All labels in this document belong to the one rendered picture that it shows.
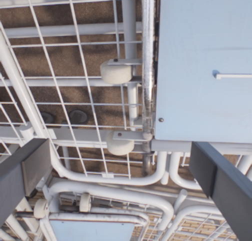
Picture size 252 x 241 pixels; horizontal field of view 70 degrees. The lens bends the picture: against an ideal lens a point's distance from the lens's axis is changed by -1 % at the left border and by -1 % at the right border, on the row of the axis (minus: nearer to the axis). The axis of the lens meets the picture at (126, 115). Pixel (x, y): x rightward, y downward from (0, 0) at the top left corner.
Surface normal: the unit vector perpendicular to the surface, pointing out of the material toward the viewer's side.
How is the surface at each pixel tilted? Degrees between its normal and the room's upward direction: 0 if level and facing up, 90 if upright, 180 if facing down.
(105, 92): 0
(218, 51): 5
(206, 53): 5
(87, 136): 90
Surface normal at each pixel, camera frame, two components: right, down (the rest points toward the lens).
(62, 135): -0.06, -0.79
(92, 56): -0.12, 0.61
